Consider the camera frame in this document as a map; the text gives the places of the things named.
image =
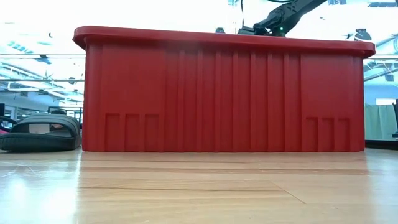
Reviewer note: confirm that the black aluminium rig frame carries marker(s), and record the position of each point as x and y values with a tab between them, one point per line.
382	144

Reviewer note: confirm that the red plastic bin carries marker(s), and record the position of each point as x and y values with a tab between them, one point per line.
217	93

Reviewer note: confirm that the red rolling cart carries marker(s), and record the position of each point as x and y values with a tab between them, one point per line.
2	131

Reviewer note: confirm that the green curtain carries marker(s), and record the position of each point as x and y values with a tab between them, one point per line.
381	123

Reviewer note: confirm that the dark ceiling fixture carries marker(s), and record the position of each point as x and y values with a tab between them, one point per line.
363	34
220	30

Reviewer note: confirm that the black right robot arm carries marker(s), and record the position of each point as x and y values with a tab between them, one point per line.
298	12

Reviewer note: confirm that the black slide sandal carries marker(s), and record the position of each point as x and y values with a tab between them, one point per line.
40	141

